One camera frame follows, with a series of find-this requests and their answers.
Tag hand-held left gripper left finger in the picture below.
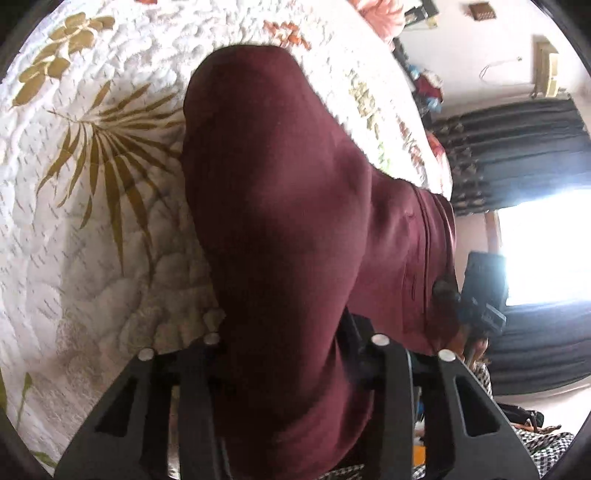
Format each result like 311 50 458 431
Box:
54 332 227 480

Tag dark curtain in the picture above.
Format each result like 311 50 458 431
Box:
434 98 591 396

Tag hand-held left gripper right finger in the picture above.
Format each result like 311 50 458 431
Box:
342 314 542 480

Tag white floral quilt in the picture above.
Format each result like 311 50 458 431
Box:
0 0 455 480

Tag bright window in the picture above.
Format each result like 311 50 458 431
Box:
498 202 591 309

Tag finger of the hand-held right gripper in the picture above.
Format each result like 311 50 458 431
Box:
431 279 462 306

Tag person's right hand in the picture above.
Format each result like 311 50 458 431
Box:
450 330 491 366

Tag beige wall box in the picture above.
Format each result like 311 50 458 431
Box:
531 41 572 99

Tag pink blanket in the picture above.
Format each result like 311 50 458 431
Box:
358 0 407 41

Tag white wall cable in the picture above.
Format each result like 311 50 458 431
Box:
479 56 524 80

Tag black bag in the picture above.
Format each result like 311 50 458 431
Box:
496 404 546 435

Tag maroon pants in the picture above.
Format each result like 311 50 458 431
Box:
181 44 460 480

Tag red and blue clutter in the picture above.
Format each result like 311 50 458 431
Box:
405 65 445 114

